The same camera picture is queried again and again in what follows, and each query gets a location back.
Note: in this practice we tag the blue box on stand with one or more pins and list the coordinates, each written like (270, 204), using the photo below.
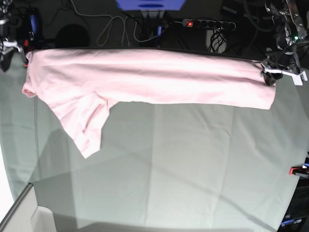
(135, 5)

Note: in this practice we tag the grey-green table cloth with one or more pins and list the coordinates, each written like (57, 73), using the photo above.
(200, 168)

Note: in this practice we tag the white bin corner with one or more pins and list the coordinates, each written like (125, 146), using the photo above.
(27, 216)

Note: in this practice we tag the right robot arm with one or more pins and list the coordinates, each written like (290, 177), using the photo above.
(8, 21)

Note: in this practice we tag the pink t-shirt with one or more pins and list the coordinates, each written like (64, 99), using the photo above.
(80, 86)

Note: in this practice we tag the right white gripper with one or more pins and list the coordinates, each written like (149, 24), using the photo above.
(6, 53)

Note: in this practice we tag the red black clamp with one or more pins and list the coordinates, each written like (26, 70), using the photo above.
(301, 171)
(26, 48)

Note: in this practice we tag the black power strip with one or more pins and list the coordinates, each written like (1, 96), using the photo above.
(209, 24)

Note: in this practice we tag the left red black clamp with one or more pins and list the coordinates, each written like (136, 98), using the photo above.
(26, 48)

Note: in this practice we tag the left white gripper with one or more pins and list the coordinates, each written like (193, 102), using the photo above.
(271, 73)

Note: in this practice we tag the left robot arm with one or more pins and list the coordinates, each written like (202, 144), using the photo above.
(290, 34)

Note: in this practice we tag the right red black clamp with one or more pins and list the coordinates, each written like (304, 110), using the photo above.
(301, 171)

